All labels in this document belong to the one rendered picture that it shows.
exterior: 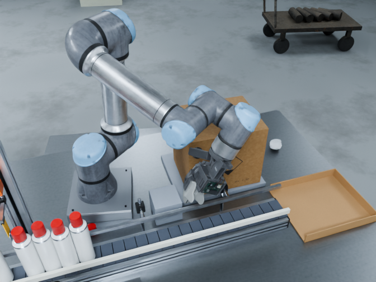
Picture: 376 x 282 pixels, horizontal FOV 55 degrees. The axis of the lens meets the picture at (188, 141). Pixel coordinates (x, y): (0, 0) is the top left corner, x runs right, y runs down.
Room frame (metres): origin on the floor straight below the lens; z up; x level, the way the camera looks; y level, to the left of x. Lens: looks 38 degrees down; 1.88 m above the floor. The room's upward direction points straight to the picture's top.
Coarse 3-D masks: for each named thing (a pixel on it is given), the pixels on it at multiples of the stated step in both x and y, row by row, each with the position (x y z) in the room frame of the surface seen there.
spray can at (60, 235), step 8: (56, 224) 0.65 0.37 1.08; (56, 232) 0.64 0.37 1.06; (64, 232) 0.65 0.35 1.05; (56, 240) 0.63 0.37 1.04; (64, 240) 0.63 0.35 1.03; (72, 240) 0.66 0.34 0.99; (56, 248) 0.63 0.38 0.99; (64, 248) 0.63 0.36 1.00; (72, 248) 0.65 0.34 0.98; (64, 256) 0.63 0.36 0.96; (72, 256) 0.64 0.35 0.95; (64, 264) 0.63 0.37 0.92; (72, 264) 0.63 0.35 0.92
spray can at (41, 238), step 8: (32, 224) 0.65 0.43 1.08; (40, 224) 0.65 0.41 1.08; (40, 232) 0.63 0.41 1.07; (48, 232) 0.65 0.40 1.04; (32, 240) 0.63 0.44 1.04; (40, 240) 0.62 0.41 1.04; (48, 240) 0.63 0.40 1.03; (40, 248) 0.62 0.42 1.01; (48, 248) 0.63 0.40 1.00; (40, 256) 0.62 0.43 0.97; (48, 256) 0.62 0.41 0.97; (56, 256) 0.64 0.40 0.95; (48, 264) 0.62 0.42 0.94; (56, 264) 0.63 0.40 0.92
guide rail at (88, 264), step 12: (264, 216) 0.81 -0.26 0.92; (276, 216) 0.83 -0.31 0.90; (216, 228) 0.76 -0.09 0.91; (228, 228) 0.77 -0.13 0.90; (168, 240) 0.72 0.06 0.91; (180, 240) 0.72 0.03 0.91; (120, 252) 0.67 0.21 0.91; (132, 252) 0.67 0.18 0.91; (144, 252) 0.68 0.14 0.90; (84, 264) 0.63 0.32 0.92; (96, 264) 0.64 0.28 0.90; (36, 276) 0.59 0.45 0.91; (48, 276) 0.60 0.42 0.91
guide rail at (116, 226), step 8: (280, 184) 0.92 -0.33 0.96; (248, 192) 0.88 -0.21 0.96; (256, 192) 0.88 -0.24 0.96; (216, 200) 0.84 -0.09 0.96; (224, 200) 0.85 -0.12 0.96; (184, 208) 0.81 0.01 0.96; (192, 208) 0.81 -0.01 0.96; (200, 208) 0.82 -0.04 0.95; (152, 216) 0.78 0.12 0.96; (160, 216) 0.78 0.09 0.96; (168, 216) 0.79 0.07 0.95; (120, 224) 0.74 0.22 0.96; (128, 224) 0.75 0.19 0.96; (136, 224) 0.75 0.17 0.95; (96, 232) 0.72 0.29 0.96; (104, 232) 0.72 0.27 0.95; (8, 256) 0.64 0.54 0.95
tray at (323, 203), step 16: (304, 176) 1.06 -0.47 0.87; (320, 176) 1.08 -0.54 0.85; (336, 176) 1.08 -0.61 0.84; (272, 192) 1.00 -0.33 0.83; (288, 192) 1.00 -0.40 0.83; (304, 192) 1.00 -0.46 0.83; (320, 192) 1.00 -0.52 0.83; (336, 192) 1.00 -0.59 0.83; (352, 192) 0.98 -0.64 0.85; (304, 208) 0.92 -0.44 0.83; (320, 208) 0.92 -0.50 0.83; (336, 208) 0.92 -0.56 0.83; (352, 208) 0.92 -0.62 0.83; (368, 208) 0.90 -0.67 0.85; (304, 224) 0.84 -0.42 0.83; (320, 224) 0.84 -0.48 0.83; (336, 224) 0.84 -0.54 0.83; (352, 224) 0.82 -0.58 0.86; (304, 240) 0.77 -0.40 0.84
